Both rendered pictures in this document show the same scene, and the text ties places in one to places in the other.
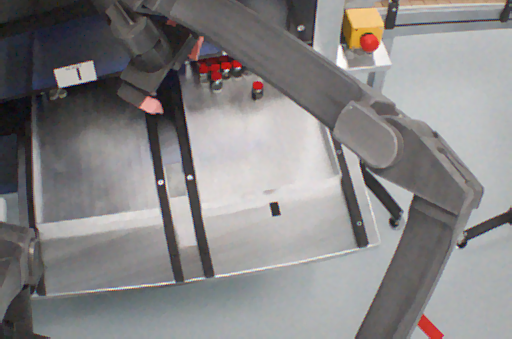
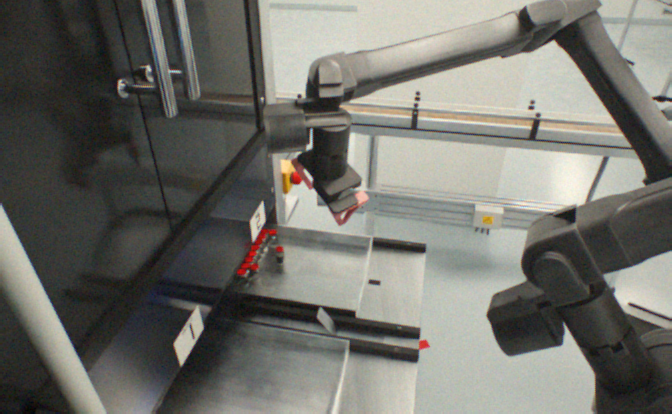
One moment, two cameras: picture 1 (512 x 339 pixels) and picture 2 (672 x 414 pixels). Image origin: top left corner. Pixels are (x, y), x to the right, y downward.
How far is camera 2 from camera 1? 87 cm
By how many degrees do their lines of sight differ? 50
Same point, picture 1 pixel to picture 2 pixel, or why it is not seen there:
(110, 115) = (223, 360)
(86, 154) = (251, 395)
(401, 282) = (612, 60)
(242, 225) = (380, 303)
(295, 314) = not seen: outside the picture
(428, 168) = (573, 2)
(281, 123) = (309, 257)
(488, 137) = not seen: hidden behind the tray
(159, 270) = (402, 370)
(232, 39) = (426, 54)
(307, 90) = (488, 37)
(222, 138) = (301, 290)
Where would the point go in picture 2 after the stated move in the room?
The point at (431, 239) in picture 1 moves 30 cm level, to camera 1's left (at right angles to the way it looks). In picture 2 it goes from (600, 31) to (610, 85)
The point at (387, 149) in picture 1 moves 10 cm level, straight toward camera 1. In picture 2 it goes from (560, 5) to (629, 14)
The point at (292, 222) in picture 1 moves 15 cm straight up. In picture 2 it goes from (389, 277) to (393, 228)
